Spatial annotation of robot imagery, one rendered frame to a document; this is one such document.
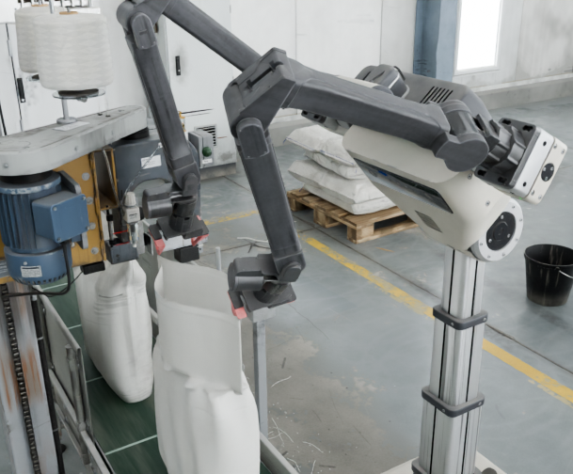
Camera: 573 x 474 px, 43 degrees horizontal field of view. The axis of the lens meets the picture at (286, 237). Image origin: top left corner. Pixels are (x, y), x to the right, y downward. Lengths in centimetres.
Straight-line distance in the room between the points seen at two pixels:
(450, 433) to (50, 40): 138
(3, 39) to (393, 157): 336
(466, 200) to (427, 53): 631
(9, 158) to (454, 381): 121
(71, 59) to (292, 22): 529
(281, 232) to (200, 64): 455
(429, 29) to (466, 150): 652
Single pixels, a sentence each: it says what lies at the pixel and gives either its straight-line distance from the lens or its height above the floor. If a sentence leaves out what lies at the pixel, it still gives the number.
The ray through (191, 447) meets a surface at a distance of 194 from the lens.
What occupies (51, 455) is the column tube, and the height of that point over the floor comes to 42.
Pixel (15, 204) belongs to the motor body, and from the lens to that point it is 172.
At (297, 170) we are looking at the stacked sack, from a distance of 508.
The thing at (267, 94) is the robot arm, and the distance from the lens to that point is 105.
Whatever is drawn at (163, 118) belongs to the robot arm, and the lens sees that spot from 163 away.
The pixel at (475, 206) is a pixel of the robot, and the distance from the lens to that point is 152.
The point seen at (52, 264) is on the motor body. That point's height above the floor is 114.
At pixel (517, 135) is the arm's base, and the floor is 151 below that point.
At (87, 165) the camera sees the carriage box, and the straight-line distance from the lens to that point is 194.
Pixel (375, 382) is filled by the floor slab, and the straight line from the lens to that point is 330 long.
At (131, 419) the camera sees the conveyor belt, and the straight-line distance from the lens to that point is 249.
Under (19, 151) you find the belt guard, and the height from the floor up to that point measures 142.
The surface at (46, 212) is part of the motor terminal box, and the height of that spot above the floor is 129.
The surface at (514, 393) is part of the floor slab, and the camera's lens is 334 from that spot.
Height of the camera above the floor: 183
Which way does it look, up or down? 23 degrees down
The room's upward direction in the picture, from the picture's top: 1 degrees counter-clockwise
